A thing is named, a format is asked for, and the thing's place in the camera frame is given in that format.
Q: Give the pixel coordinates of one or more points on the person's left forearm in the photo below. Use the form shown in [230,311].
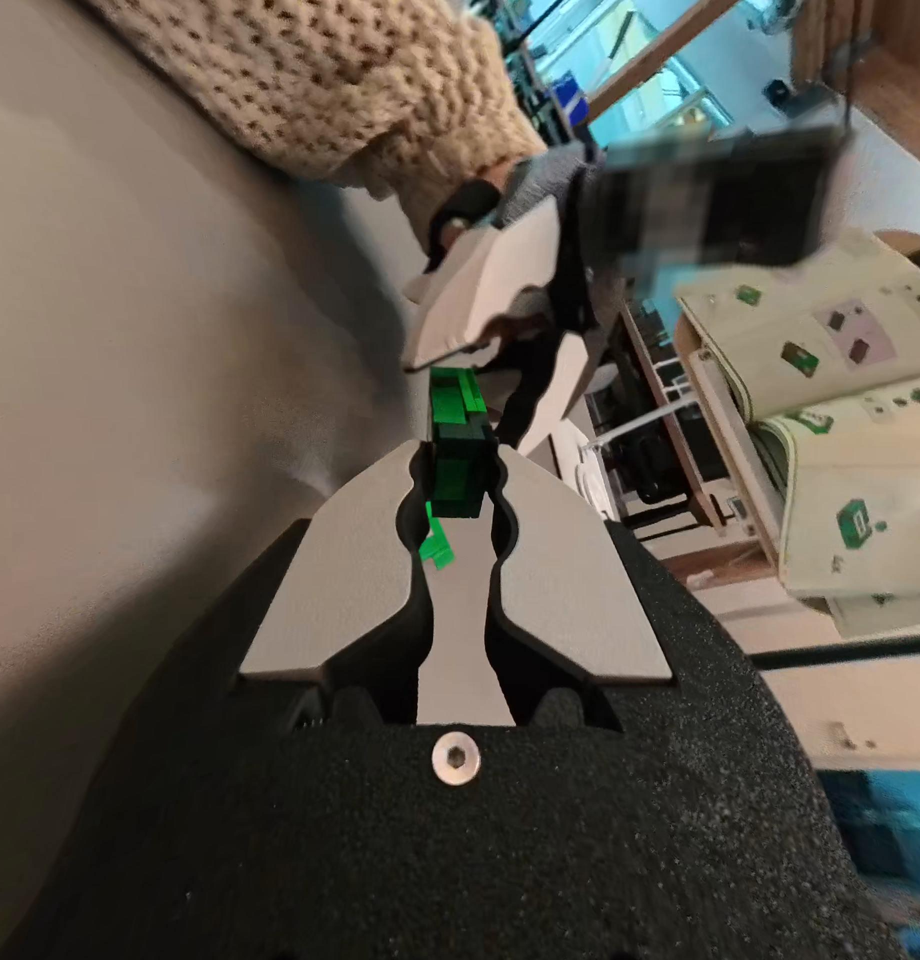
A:
[317,75]

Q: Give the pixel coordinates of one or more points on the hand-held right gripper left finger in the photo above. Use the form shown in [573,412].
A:
[340,585]

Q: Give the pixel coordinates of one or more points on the dark green lego assembly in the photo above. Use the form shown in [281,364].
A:
[460,472]

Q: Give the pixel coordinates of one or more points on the white book stand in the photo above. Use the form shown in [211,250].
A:
[737,465]

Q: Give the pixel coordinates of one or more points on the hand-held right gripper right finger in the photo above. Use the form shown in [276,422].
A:
[572,585]

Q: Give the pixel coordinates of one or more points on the lego instruction booklet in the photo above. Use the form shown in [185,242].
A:
[842,450]

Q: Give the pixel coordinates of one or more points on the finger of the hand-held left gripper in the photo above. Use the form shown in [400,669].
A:
[569,375]
[490,277]

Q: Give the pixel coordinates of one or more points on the bright green lego piece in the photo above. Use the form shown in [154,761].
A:
[435,547]

